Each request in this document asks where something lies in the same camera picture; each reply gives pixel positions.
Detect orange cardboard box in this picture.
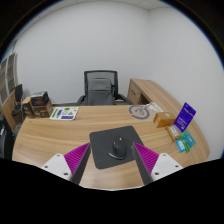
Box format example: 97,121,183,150
153,112,176,128

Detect small tan packet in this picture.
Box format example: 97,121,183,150
166,126,180,141

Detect blue small packet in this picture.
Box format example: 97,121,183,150
176,140,186,152

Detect large brown cardboard box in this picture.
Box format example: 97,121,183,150
31,91,53,118

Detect black computer mouse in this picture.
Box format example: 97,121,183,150
108,136,127,160

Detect white paper sheet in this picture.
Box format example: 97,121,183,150
146,102,164,112

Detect dark grey mouse pad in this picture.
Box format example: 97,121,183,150
90,126,143,169

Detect green white leaflet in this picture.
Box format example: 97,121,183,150
50,107,78,120

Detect grey mesh office chair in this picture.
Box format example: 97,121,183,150
77,70,131,106

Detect black visitor chair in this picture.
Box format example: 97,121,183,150
12,84,23,117

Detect black chair at left edge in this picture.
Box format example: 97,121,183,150
0,115,15,160

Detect round grey coaster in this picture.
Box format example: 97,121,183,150
129,105,150,120

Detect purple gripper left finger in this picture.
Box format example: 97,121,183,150
40,142,92,183

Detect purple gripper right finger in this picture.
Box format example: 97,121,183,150
132,142,184,184

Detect green packet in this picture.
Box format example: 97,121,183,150
180,130,196,152

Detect purple standing card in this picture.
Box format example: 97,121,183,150
174,103,196,132

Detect wooden side cabinet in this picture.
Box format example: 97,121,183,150
128,78,177,110

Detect wooden bookshelf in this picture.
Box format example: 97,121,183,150
0,53,18,130

